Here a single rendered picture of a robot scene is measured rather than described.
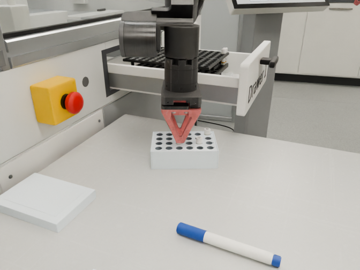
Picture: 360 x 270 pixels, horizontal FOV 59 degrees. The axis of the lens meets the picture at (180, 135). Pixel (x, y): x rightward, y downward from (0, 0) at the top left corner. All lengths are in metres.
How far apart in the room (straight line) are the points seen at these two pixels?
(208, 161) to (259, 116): 1.29
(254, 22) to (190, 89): 1.18
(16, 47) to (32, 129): 0.15
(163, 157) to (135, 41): 0.21
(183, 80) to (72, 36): 0.27
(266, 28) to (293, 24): 2.06
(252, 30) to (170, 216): 1.33
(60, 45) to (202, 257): 0.46
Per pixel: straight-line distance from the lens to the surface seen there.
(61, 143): 0.70
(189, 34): 0.51
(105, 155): 0.65
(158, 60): 0.79
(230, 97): 0.68
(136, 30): 0.52
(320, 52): 3.85
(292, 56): 3.83
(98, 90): 0.77
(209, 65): 0.74
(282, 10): 1.65
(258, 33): 1.70
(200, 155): 0.58
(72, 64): 0.69
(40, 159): 0.67
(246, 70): 0.64
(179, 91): 0.53
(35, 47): 0.63
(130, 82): 0.77
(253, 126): 1.87
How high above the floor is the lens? 1.08
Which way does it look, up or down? 26 degrees down
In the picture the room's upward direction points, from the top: straight up
